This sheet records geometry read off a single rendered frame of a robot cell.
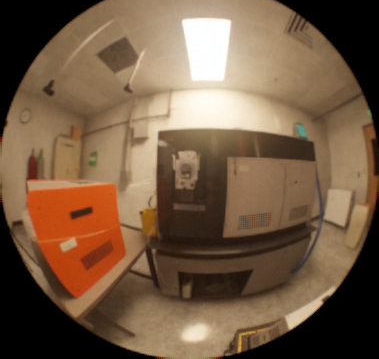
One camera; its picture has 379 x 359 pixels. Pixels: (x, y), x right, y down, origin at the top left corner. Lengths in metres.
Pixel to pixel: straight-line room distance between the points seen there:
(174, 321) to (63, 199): 1.14
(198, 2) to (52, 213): 1.80
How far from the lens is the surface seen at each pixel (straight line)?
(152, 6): 1.66
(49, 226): 0.44
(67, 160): 3.33
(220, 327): 1.23
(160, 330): 1.22
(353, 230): 2.65
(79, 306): 0.61
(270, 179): 0.72
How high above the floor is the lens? 1.19
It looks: 2 degrees up
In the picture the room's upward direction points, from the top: 1 degrees clockwise
